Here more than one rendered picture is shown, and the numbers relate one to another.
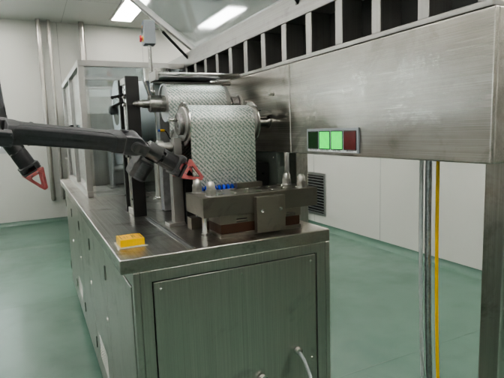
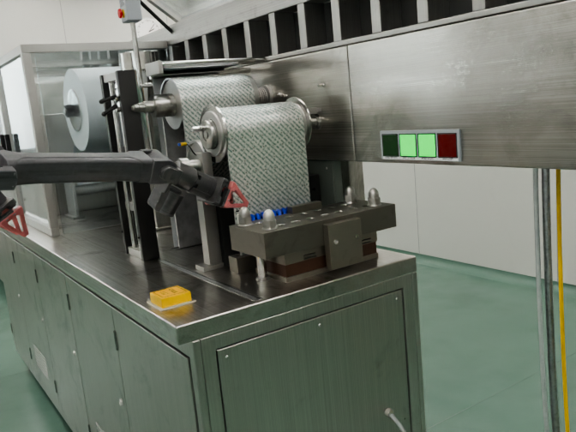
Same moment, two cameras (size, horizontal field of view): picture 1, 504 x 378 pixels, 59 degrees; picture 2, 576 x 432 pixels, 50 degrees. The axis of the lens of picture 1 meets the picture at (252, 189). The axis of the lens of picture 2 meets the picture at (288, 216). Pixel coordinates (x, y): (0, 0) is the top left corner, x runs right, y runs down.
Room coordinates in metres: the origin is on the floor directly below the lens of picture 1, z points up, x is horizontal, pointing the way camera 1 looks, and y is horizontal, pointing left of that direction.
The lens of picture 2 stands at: (-0.06, 0.24, 1.31)
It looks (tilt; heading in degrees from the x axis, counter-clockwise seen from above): 10 degrees down; 353
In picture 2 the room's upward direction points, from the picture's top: 5 degrees counter-clockwise
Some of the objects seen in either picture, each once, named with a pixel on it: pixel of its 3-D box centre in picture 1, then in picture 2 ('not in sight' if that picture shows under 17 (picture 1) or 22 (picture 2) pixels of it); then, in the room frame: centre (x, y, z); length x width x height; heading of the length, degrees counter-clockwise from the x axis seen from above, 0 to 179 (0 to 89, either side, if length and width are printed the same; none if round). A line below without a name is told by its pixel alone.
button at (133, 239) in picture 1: (130, 240); (171, 297); (1.28, 0.36, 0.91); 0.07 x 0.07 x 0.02; 26
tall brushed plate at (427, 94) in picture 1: (227, 117); (238, 112); (2.31, 0.11, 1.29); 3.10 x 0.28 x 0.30; 26
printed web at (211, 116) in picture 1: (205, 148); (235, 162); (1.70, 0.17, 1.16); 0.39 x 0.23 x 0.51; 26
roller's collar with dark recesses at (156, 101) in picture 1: (157, 103); (162, 105); (1.74, 0.36, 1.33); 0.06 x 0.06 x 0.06; 26
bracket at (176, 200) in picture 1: (172, 181); (202, 212); (1.54, 0.28, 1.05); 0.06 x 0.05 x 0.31; 116
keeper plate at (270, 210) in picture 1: (270, 213); (344, 243); (1.36, -0.05, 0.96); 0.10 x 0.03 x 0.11; 116
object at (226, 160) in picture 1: (224, 163); (271, 182); (1.53, 0.09, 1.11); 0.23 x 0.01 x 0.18; 116
